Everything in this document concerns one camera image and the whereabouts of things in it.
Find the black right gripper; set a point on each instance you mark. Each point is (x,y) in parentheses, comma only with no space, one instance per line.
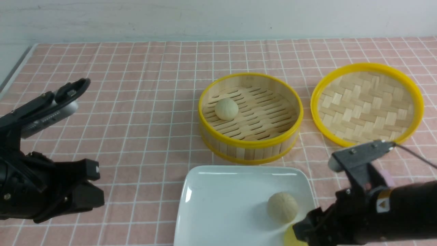
(396,214)

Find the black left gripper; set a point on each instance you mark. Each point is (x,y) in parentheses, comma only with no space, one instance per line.
(31,186)

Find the yellow steamed bun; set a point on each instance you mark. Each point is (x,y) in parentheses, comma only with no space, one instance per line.
(290,238)

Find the pale beige steamed bun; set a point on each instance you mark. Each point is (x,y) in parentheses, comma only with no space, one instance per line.
(226,109)

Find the beige steamed bun on plate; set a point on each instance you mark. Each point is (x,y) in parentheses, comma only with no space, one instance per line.
(282,207)

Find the white square plate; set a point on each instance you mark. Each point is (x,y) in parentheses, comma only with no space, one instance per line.
(227,205)

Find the pink checkered tablecloth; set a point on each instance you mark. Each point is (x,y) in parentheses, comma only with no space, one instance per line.
(139,120)

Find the pink cube block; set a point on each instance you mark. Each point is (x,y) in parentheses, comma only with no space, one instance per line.
(388,178)

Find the yellow rimmed bamboo steamer basket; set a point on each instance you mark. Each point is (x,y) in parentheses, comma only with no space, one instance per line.
(267,124)

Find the yellow rimmed woven steamer lid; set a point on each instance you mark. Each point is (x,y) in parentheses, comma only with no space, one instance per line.
(362,102)

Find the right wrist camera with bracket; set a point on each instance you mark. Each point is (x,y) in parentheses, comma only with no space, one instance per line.
(356,162)

